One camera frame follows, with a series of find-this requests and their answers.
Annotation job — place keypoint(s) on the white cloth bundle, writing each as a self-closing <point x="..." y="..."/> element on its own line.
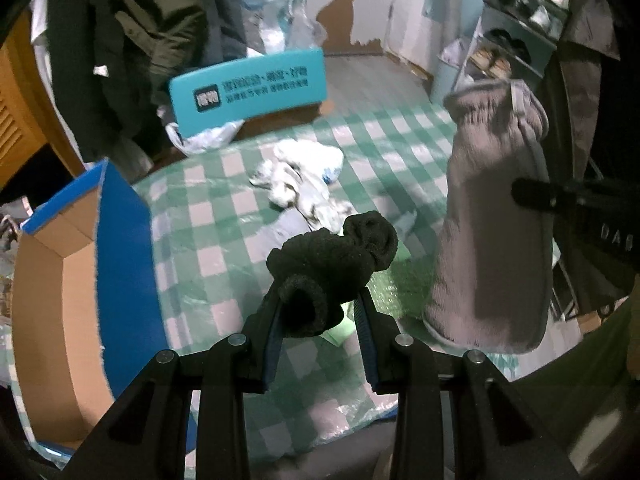
<point x="311" y="157"/>

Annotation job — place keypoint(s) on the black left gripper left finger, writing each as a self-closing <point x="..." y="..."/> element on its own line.
<point x="264" y="338"/>

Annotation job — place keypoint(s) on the grey-pink fleece cloth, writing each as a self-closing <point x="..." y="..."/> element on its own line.
<point x="493" y="271"/>

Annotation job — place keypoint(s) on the white patterned cloth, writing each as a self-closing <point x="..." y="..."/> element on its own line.
<point x="290" y="187"/>

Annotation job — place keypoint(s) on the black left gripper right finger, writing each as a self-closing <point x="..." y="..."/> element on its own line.
<point x="376" y="335"/>

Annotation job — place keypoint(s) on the dark hanging jacket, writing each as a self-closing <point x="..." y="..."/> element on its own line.
<point x="112" y="62"/>

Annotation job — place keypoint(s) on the dark fuzzy sock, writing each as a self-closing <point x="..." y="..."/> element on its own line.
<point x="316" y="273"/>

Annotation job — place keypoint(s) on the wooden louvered cabinet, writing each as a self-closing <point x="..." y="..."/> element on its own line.
<point x="28" y="119"/>

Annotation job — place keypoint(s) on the clear blue plastic bag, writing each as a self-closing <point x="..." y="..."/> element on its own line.
<point x="275" y="26"/>

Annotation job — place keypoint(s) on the shoe rack with shoes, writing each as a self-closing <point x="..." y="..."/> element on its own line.
<point x="509" y="39"/>

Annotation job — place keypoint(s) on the brown cardboard box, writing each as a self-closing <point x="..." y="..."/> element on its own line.
<point x="293" y="117"/>

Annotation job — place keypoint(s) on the green bubble wrap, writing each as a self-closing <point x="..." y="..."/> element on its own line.
<point x="403" y="290"/>

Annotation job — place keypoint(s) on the teal printed box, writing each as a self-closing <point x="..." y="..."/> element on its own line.
<point x="246" y="88"/>

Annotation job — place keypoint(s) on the light blue grey sock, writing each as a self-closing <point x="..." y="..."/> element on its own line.
<point x="290" y="223"/>

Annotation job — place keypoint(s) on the white plastic bag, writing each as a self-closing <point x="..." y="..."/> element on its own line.
<point x="208" y="140"/>

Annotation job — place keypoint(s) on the blue cardboard box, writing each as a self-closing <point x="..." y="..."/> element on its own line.
<point x="85" y="310"/>

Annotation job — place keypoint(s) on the green white checkered tablecloth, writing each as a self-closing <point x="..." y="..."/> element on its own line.
<point x="205" y="214"/>

